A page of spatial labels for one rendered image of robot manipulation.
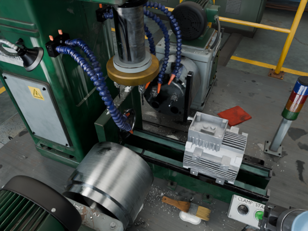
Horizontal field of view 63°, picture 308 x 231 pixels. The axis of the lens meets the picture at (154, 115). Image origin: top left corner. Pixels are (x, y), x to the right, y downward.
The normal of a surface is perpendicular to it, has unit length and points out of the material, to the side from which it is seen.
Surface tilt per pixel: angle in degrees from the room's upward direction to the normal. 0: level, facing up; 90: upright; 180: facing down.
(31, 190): 10
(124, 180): 36
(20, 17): 90
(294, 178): 0
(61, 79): 90
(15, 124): 0
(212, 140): 90
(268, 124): 0
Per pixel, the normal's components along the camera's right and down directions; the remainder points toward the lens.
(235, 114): -0.02, -0.74
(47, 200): 0.54, -0.43
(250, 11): -0.47, 0.61
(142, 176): 0.77, -0.16
